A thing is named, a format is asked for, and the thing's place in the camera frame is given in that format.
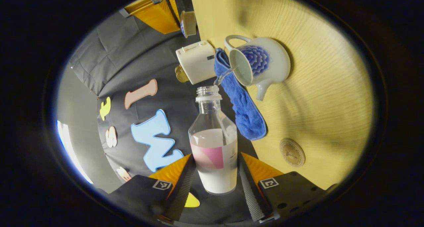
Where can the black backdrop cloth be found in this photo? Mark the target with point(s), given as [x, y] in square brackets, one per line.
[132, 61]

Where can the white blue-flowered teacup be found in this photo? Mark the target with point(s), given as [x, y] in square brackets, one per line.
[275, 64]

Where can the clear plastic water bottle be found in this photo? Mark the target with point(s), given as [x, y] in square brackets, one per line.
[215, 174]

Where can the round wooden coaster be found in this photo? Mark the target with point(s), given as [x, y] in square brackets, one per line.
[292, 152]

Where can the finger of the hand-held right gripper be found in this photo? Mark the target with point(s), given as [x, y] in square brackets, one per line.
[155, 13]

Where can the brown bread slice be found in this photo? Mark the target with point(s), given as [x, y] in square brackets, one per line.
[181, 74]

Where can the white toaster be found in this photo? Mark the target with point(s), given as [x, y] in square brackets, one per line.
[197, 63]

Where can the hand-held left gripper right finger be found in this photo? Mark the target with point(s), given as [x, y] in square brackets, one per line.
[248, 190]

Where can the blue folded towel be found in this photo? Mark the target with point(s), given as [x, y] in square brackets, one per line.
[246, 114]

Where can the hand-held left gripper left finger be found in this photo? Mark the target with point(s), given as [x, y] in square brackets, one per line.
[185, 187]

